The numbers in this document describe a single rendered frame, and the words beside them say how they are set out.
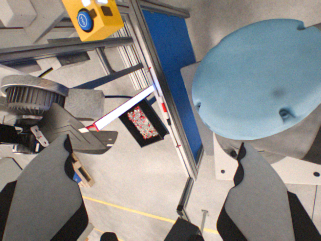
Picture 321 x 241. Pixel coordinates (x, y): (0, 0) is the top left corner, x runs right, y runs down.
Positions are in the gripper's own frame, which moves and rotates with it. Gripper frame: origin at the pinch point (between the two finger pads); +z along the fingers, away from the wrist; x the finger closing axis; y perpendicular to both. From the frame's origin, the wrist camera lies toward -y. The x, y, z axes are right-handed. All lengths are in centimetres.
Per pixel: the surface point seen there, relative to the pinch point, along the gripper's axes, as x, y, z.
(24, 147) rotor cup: -50, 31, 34
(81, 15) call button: -20.2, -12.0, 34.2
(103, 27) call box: -14.8, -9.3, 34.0
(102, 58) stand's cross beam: -39, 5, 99
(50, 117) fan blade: -33.6, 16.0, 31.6
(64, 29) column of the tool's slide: -73, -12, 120
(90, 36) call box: -19.0, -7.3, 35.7
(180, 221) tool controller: 13, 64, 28
